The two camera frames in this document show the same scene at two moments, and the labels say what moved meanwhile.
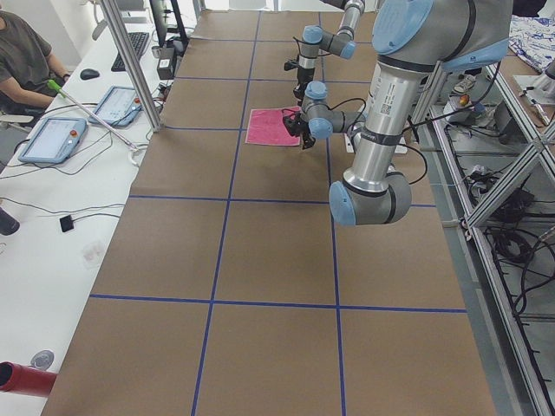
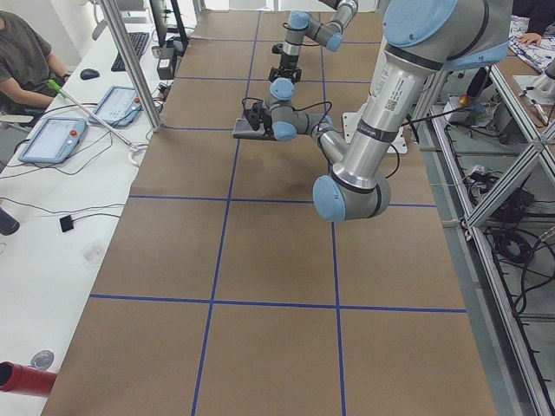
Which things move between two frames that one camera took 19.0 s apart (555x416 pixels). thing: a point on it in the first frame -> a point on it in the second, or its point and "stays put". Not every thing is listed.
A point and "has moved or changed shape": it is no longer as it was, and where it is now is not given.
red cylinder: x=26 y=379 stays put
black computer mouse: x=89 y=74 stays put
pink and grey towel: x=266 y=126 has moved or changed shape
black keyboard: x=138 y=41 stays put
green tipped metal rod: x=57 y=87 stays put
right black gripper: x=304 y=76 -> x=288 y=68
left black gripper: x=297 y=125 -> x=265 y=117
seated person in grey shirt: x=31 y=78 stays put
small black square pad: x=66 y=223 stays put
